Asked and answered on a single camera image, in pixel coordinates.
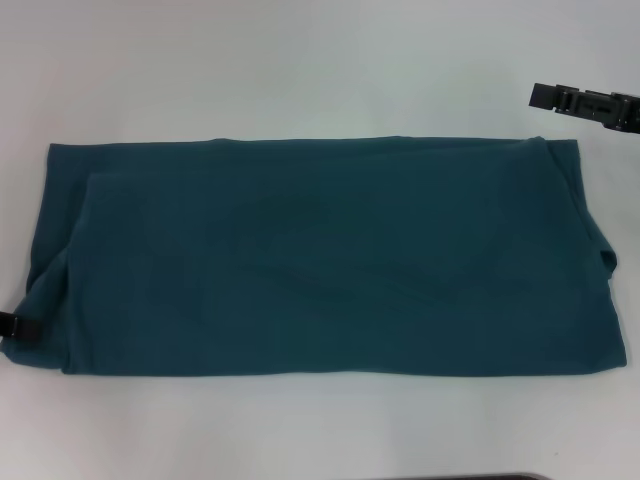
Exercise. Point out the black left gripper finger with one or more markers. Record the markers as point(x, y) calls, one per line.
point(12, 325)

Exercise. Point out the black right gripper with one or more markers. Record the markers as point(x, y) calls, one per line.
point(629, 112)

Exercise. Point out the teal T-shirt with beige print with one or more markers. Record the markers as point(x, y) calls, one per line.
point(325, 260)

